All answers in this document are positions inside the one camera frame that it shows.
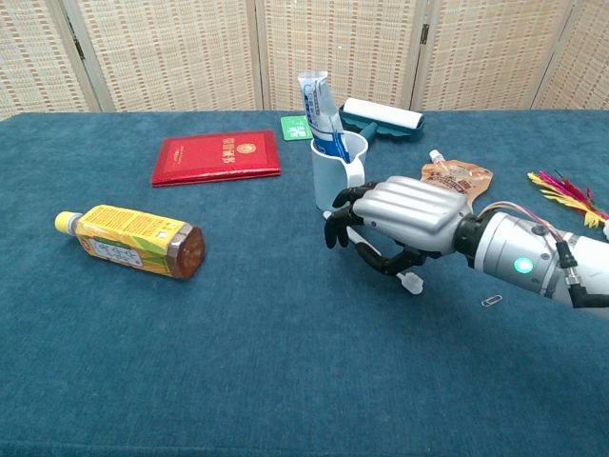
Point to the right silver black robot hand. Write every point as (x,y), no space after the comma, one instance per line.
(414,209)

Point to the green card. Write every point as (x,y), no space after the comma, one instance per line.
(292,127)

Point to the orange spout pouch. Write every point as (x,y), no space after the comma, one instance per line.
(457,176)

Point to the colourful feather shuttlecock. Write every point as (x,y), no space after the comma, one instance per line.
(571,192)

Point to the woven folding screen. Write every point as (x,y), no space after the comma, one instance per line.
(166,47)

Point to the red certificate book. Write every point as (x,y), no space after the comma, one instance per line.
(214,157)

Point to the teal lint roller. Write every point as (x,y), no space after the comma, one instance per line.
(385,114)

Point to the blue white toothpaste tube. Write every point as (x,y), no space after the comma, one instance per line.
(321,109)

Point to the white plastic mug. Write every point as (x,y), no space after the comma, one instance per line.
(328,181)

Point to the white toothbrush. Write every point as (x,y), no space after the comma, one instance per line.
(411,283)

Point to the yellow label tea bottle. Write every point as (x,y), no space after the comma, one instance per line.
(133,238)

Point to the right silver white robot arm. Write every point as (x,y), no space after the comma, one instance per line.
(523,247)

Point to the metal paper clip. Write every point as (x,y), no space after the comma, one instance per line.
(492,300)

